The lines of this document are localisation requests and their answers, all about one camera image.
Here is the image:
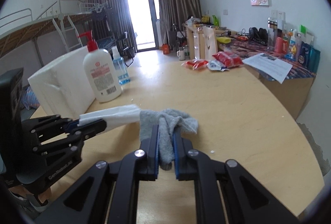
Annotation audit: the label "glass balcony door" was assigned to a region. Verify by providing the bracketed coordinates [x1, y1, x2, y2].
[127, 0, 161, 52]

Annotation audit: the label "red can container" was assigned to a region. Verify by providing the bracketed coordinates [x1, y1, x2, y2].
[274, 37, 288, 55]

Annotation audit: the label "grey towel cloth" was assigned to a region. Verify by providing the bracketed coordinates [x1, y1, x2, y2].
[139, 108, 198, 171]

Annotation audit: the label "light wooden desk with drawers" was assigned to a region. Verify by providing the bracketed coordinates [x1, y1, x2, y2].
[184, 24, 237, 60]

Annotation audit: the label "left brown curtain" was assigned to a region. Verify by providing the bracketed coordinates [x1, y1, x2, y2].
[86, 0, 137, 52]

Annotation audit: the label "black headphones bag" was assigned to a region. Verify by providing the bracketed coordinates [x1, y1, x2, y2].
[248, 27, 268, 46]

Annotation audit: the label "clear blue spray bottle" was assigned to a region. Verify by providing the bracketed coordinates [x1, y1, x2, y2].
[112, 46, 131, 85]

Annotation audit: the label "white thermos kettle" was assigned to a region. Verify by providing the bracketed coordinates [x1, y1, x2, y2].
[177, 47, 186, 61]

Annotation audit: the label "steel thermos bottle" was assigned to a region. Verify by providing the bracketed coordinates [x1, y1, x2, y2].
[268, 17, 278, 51]

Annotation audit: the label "white snack packet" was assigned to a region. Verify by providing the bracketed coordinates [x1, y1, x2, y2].
[207, 60, 229, 72]

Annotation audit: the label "yellow object on desk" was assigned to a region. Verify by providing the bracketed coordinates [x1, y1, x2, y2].
[217, 36, 231, 44]

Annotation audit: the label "printed paper sheet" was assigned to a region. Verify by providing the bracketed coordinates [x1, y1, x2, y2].
[242, 53, 293, 84]

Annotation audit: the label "large red snack packet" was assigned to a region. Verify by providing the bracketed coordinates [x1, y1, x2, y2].
[212, 51, 243, 68]

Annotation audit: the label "white cloth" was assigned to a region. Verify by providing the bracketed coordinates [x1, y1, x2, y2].
[79, 104, 141, 133]

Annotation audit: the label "black folding chair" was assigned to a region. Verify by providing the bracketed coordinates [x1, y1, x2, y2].
[117, 32, 135, 67]

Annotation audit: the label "orange bag on floor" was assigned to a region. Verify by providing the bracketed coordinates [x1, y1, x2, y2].
[162, 43, 170, 55]

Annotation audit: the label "patterned desk cloth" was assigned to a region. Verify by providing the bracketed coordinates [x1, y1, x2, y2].
[218, 39, 317, 81]

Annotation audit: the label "blue shampoo bottle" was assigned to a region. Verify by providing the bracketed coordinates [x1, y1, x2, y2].
[298, 42, 311, 67]

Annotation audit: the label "metal bunk bed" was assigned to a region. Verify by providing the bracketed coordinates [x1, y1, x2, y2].
[1, 0, 108, 58]

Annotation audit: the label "hanging dark clothes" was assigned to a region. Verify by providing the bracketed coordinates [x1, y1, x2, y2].
[92, 8, 113, 35]

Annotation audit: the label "white lotion pump bottle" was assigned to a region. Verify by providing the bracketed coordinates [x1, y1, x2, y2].
[78, 31, 122, 103]

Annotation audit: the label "white styrofoam box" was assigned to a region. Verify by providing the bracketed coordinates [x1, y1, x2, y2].
[28, 47, 95, 119]

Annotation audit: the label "wooden smiley face chair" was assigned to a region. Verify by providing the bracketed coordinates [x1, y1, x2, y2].
[203, 27, 218, 61]

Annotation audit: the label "green snack bag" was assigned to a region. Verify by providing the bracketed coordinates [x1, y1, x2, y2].
[212, 15, 220, 27]

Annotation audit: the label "blue plaid quilt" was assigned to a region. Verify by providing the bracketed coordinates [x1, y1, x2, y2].
[21, 86, 40, 110]

